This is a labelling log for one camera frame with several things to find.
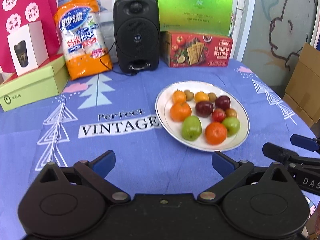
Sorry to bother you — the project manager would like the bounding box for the light green shoe box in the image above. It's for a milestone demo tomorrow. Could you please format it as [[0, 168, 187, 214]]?
[[1, 54, 69, 112]]

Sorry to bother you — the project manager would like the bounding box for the dark red plum back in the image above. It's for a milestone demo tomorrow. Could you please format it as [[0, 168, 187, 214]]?
[[214, 95, 231, 111]]

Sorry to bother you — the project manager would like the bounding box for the pink paper bag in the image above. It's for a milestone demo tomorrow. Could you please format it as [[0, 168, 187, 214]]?
[[1, 0, 60, 73]]

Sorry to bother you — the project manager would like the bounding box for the large green jujube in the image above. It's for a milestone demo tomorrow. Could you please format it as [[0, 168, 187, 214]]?
[[181, 115, 202, 141]]

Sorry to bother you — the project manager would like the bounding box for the orange paper cup package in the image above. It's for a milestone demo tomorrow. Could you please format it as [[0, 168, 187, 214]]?
[[54, 0, 113, 80]]

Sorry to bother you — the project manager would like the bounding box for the small green jujube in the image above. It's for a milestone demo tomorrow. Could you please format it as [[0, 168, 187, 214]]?
[[222, 116, 240, 137]]

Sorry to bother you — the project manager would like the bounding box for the yellow orange kumquat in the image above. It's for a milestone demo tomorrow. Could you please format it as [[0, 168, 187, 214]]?
[[194, 92, 210, 103]]

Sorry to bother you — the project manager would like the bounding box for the black speaker cable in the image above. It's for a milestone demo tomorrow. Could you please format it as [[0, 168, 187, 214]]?
[[99, 41, 138, 77]]

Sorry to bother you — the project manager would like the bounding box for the red cherry tomato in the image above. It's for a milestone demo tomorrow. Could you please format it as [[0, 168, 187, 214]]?
[[212, 108, 226, 123]]

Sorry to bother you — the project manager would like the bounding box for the red cracker box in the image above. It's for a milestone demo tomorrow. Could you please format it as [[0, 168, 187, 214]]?
[[161, 31, 233, 68]]

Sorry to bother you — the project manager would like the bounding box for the big orange tangerine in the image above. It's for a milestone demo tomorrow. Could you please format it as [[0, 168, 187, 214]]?
[[204, 122, 227, 145]]

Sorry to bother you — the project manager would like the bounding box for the brown longan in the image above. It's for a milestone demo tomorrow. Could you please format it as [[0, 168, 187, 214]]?
[[184, 90, 194, 101], [208, 93, 217, 103]]

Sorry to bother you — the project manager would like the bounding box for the small orange kumquat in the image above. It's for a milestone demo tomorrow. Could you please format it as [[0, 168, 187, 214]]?
[[171, 90, 187, 104]]

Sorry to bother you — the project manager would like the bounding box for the cardboard box on floor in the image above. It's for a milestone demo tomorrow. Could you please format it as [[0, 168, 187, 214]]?
[[283, 43, 320, 127]]

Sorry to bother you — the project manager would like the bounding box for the brownish orange tomato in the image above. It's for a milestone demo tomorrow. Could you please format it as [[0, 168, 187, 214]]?
[[225, 108, 238, 118]]

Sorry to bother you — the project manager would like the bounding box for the white ceramic plate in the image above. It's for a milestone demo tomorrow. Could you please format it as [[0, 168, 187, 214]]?
[[154, 80, 251, 153]]

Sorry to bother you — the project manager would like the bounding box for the black speaker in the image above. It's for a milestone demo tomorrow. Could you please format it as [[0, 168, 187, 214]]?
[[113, 0, 161, 75]]

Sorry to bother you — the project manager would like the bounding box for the dark red plum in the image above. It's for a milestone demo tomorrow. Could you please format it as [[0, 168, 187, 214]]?
[[214, 95, 231, 111], [195, 101, 214, 117]]

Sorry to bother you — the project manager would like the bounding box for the white coffee cup box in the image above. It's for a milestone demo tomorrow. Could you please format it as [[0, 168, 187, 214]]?
[[8, 21, 49, 76]]

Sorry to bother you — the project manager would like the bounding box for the dark red plum front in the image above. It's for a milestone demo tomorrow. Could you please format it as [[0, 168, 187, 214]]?
[[195, 101, 214, 117]]

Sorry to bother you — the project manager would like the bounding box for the shiny green gift box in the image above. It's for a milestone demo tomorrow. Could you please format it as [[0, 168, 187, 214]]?
[[157, 0, 233, 36]]

